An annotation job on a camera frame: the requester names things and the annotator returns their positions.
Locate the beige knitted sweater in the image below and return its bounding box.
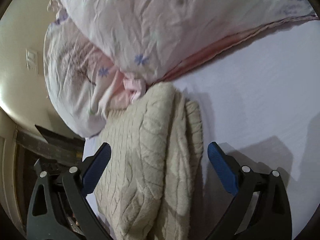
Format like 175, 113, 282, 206
94, 82, 203, 239

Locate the lavender bed sheet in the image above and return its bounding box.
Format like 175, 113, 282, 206
82, 18, 320, 240

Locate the pink tree-print quilt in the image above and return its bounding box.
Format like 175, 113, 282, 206
43, 16, 146, 138

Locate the pink floral pillow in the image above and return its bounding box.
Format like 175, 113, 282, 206
48, 0, 316, 83

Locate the white wall switch plate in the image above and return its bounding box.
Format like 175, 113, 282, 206
25, 49, 39, 75

